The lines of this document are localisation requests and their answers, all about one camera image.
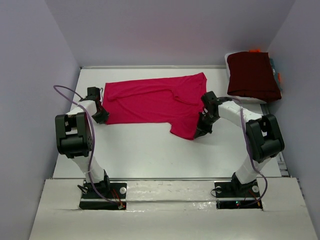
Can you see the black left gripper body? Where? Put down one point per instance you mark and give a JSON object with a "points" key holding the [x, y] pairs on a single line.
{"points": [[101, 116]]}

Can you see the metal rail right side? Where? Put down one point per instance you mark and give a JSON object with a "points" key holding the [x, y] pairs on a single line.
{"points": [[272, 109]]}

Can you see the teal orange item beside stack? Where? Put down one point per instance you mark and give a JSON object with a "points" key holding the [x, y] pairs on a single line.
{"points": [[276, 74]]}

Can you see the dark red folded t-shirt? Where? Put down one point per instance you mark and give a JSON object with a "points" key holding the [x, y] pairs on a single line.
{"points": [[252, 75]]}

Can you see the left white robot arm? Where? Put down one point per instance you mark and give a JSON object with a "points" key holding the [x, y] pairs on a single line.
{"points": [[75, 139]]}

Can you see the orange object behind stack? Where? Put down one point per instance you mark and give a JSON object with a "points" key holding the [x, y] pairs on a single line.
{"points": [[254, 50]]}

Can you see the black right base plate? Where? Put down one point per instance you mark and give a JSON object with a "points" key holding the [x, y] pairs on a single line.
{"points": [[230, 198]]}

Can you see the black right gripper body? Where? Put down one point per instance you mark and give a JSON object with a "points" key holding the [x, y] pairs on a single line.
{"points": [[205, 123]]}

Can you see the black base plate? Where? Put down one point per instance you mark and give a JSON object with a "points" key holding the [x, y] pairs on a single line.
{"points": [[113, 199], [230, 198]]}

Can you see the pink t-shirt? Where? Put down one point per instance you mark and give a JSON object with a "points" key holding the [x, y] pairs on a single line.
{"points": [[173, 100]]}

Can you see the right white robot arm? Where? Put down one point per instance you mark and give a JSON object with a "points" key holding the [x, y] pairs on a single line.
{"points": [[262, 135]]}

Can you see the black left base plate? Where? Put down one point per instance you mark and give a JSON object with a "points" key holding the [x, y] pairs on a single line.
{"points": [[113, 199]]}

